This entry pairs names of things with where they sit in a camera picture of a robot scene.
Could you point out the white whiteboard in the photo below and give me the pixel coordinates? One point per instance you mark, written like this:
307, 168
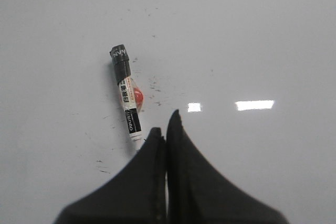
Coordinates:
253, 80

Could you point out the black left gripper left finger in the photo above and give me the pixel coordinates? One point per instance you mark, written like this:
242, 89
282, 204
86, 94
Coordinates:
135, 195

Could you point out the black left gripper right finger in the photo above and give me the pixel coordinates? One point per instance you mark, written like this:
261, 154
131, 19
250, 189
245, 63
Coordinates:
198, 193

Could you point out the white black whiteboard marker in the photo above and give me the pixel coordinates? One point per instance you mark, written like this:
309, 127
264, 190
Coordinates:
130, 95

